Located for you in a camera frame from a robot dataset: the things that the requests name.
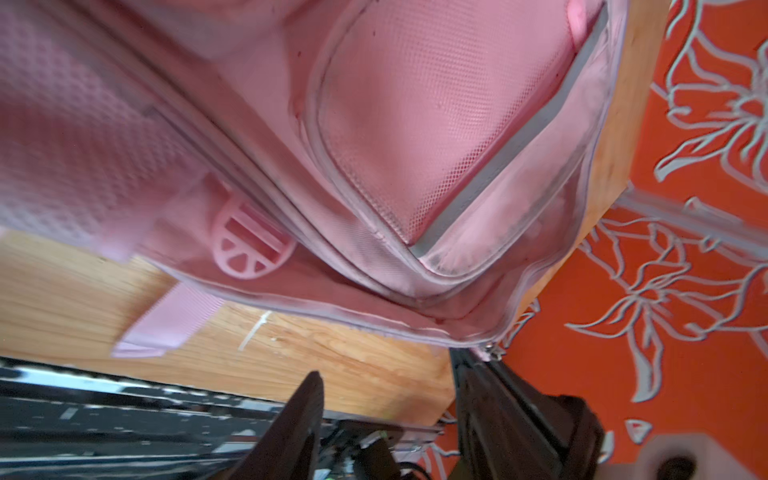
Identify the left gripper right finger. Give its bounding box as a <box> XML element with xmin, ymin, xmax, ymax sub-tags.
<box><xmin>450</xmin><ymin>349</ymin><xmax>605</xmax><ymax>480</ymax></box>

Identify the pink student backpack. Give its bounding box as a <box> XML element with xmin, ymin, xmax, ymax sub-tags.
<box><xmin>1</xmin><ymin>1</ymin><xmax>629</xmax><ymax>357</ymax></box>

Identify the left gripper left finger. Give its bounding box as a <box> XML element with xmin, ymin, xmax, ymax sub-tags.
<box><xmin>227</xmin><ymin>371</ymin><xmax>324</xmax><ymax>480</ymax></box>

